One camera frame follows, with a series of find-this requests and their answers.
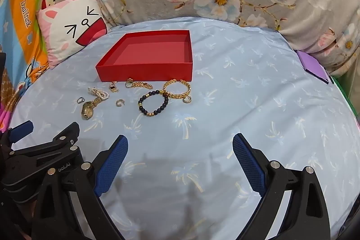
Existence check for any cat face pillow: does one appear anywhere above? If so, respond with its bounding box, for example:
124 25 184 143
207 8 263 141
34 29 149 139
36 0 109 69

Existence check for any black bead bracelet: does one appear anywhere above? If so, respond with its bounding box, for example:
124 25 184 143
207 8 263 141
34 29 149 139
138 90 169 117

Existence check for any gold chain-link bangle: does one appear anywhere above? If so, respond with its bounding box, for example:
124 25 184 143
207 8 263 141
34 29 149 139
163 79 192 100

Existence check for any light blue palm-print bedsheet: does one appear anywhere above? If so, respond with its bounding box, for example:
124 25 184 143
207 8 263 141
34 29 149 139
6 16 360 240

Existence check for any orange blue cartoon pillow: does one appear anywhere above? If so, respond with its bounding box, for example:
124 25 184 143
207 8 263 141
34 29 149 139
0 0 61 128

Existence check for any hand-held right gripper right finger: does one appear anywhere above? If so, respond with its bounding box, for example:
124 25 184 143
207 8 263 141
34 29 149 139
232 132 331 240

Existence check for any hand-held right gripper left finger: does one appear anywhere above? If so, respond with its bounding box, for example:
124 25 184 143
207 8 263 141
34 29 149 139
31 135 130 240

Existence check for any gold chain bracelet with charm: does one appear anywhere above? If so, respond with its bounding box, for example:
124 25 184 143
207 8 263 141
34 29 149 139
125 78 154 90

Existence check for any white pearl bracelet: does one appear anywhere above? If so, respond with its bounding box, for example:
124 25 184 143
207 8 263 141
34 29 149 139
88 87 110 101

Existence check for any purple flat object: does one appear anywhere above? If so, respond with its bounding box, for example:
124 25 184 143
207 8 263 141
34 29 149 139
297 50 332 85

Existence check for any green object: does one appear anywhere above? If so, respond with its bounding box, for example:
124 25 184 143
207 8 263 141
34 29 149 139
332 75 356 111

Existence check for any red cardboard box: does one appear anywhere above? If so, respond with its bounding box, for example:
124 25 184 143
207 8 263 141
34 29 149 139
95 30 194 83

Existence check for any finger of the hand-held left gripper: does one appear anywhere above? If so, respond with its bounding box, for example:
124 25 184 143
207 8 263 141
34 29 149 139
6 121 85 181
0 120 35 149

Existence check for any gold wristwatch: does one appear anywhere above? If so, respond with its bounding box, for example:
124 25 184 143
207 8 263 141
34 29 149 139
81 96 103 120

